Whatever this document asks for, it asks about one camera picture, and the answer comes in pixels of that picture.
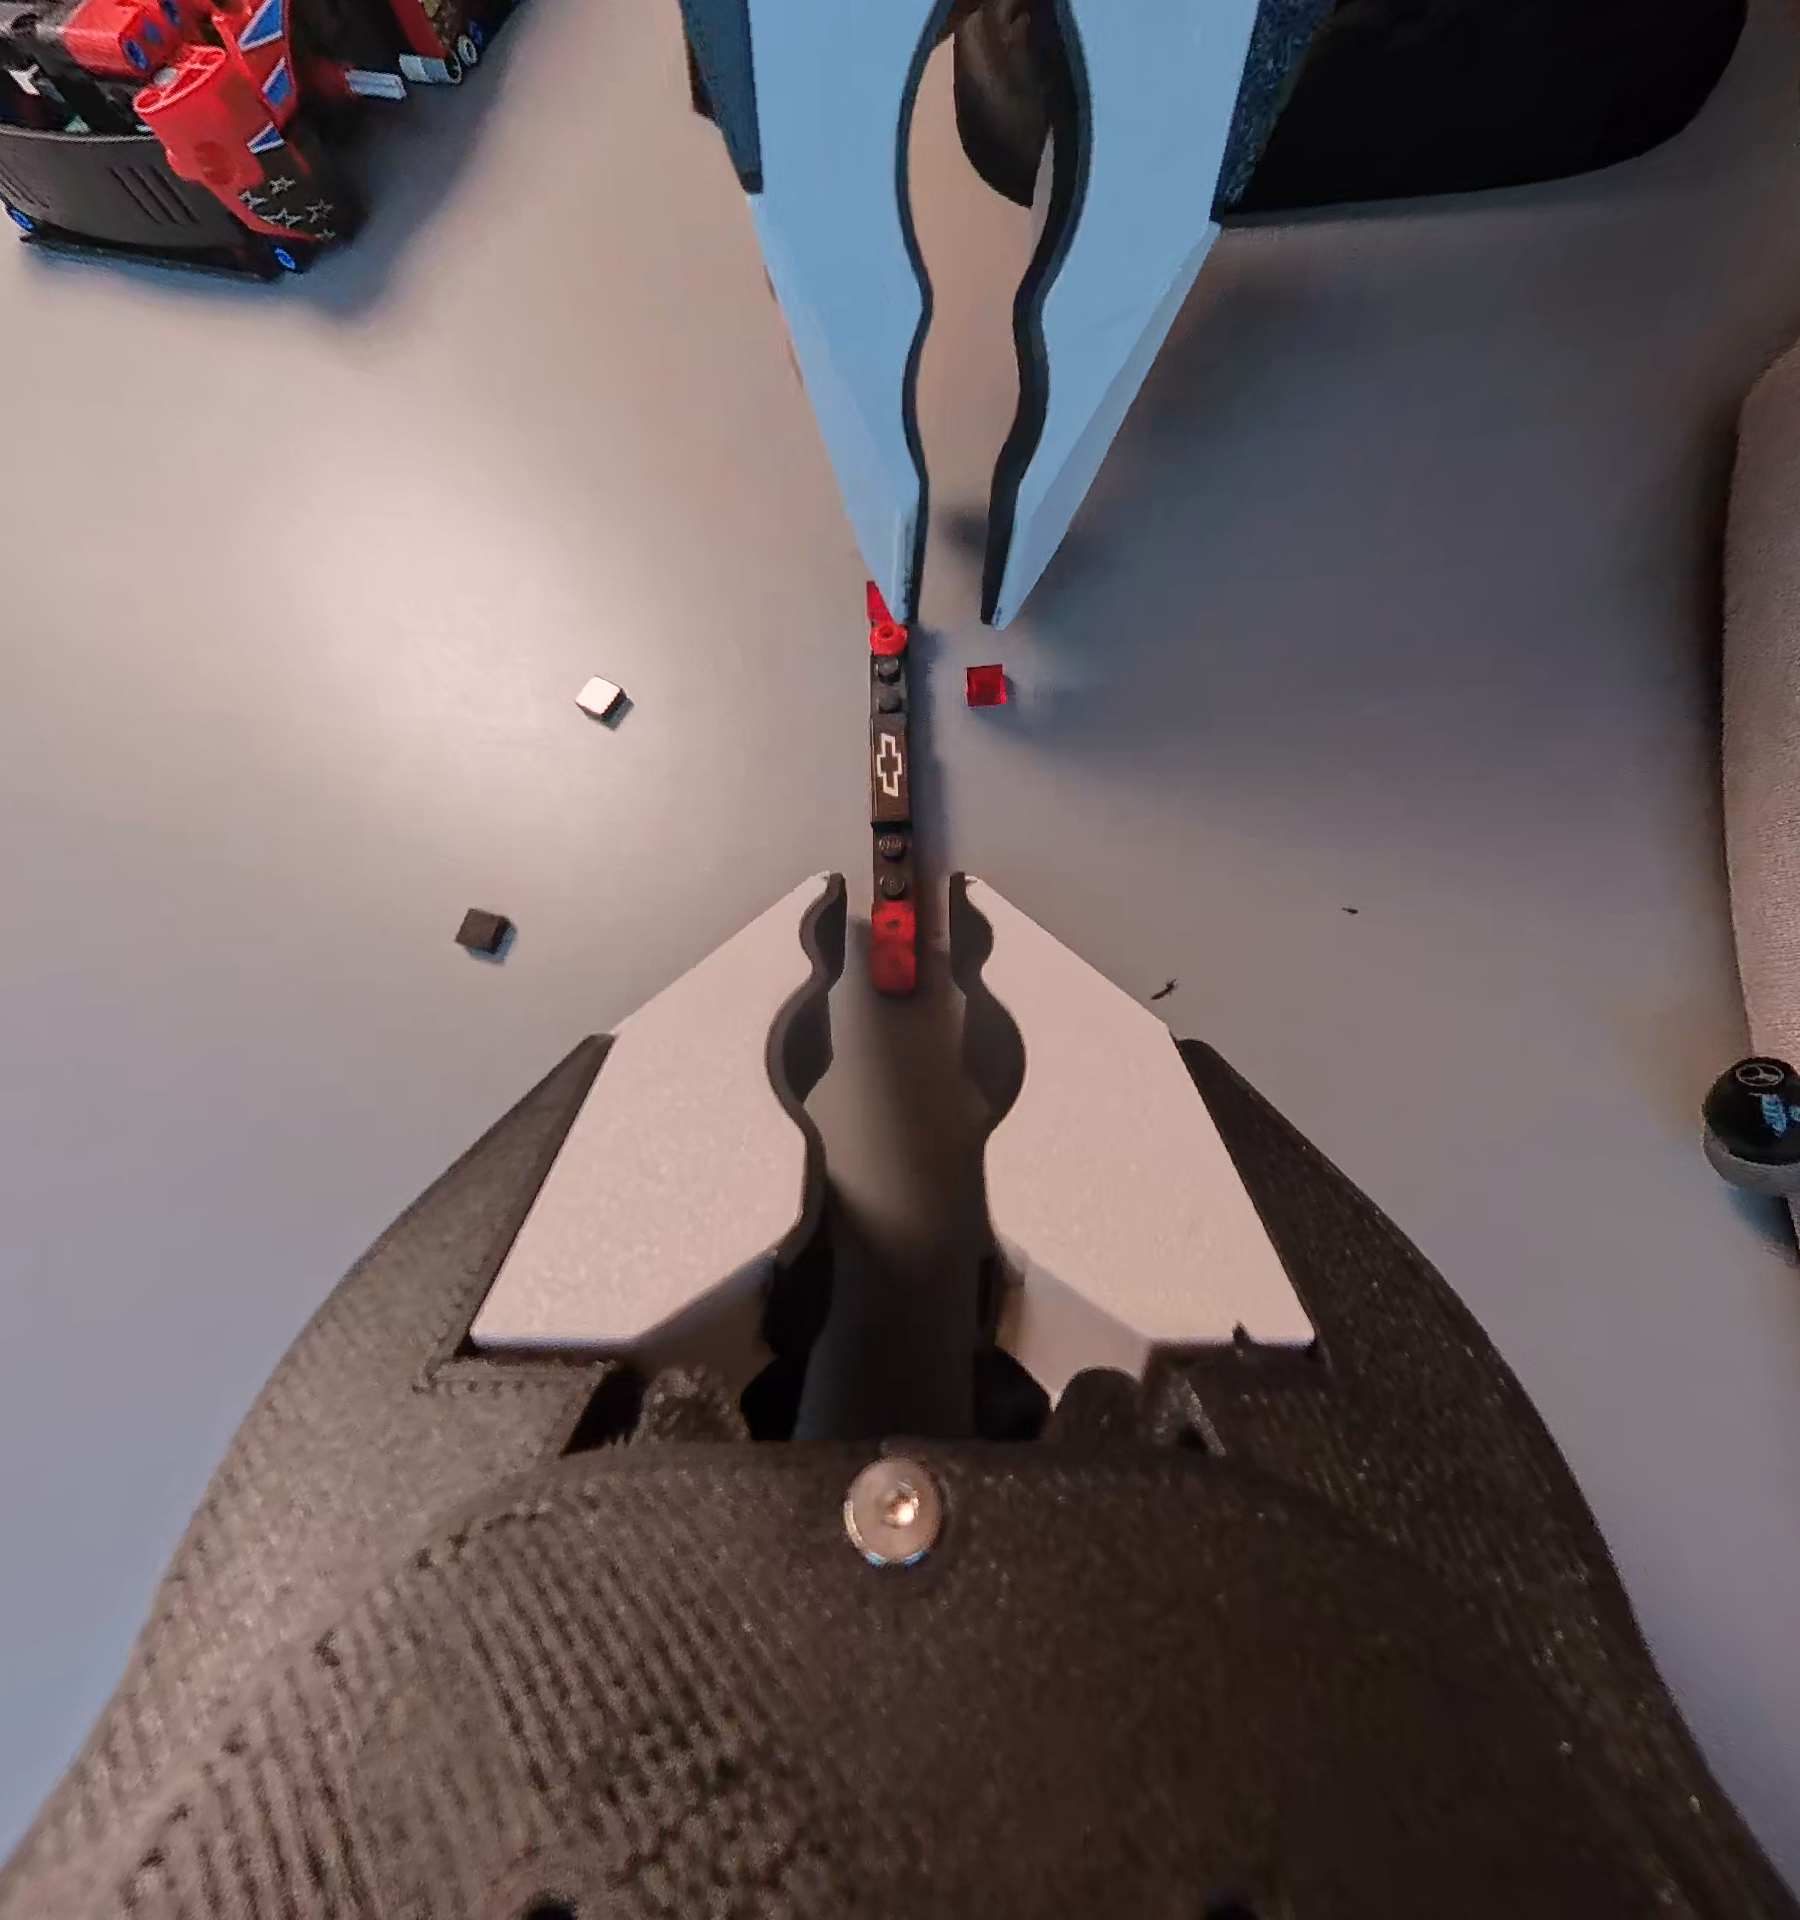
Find lego race car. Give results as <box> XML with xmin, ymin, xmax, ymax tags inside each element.
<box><xmin>0</xmin><ymin>0</ymin><xmax>527</xmax><ymax>282</ymax></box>

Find black quilted wrist rest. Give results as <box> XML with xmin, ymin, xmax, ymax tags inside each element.
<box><xmin>1229</xmin><ymin>0</ymin><xmax>1748</xmax><ymax>218</ymax></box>

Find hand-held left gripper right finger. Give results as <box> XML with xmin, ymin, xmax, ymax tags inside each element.
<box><xmin>947</xmin><ymin>873</ymin><xmax>1319</xmax><ymax>1415</ymax></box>

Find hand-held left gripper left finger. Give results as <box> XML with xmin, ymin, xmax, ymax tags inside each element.
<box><xmin>466</xmin><ymin>873</ymin><xmax>850</xmax><ymax>1410</ymax></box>

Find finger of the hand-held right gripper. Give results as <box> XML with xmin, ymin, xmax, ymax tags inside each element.
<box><xmin>978</xmin><ymin>0</ymin><xmax>1261</xmax><ymax>634</ymax></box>
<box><xmin>748</xmin><ymin>0</ymin><xmax>941</xmax><ymax>627</ymax></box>

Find black lego plate white emblem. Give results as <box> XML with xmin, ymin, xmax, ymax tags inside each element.
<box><xmin>860</xmin><ymin>621</ymin><xmax>926</xmax><ymax>995</ymax></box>

